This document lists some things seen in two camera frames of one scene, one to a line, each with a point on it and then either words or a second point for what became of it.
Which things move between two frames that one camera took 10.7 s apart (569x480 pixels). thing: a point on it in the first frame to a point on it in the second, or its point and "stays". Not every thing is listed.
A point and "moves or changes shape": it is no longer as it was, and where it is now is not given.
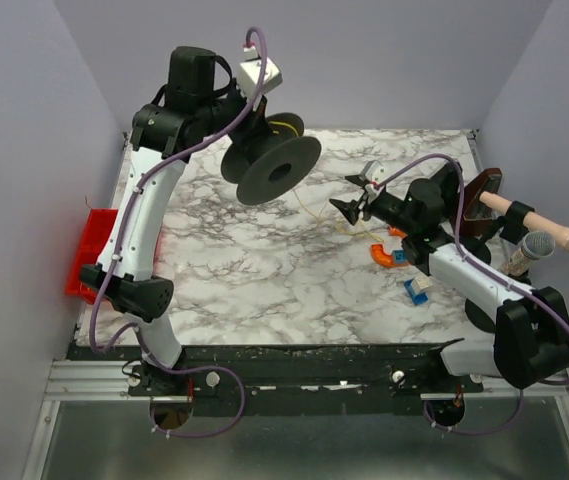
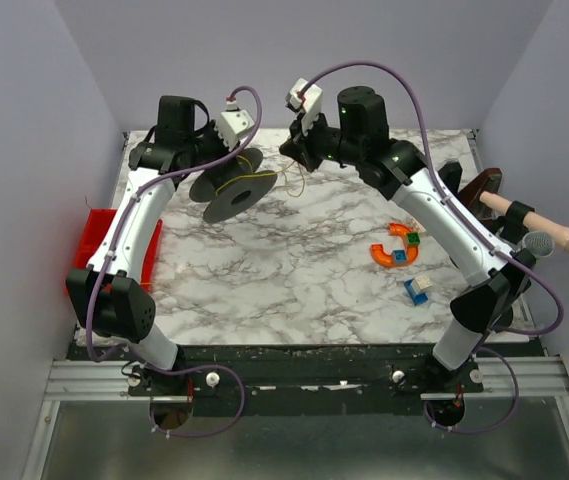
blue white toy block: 417,288 stays
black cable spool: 265,164 moves or changes shape
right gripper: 364,198 to 308,145
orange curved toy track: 380,256 stays
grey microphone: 535,245 stays
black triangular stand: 449,181 stays
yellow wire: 280,122 moves or changes shape
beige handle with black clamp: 520,222 stays
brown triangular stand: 477,215 stays
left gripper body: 252,134 to 219,148
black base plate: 324,380 stays
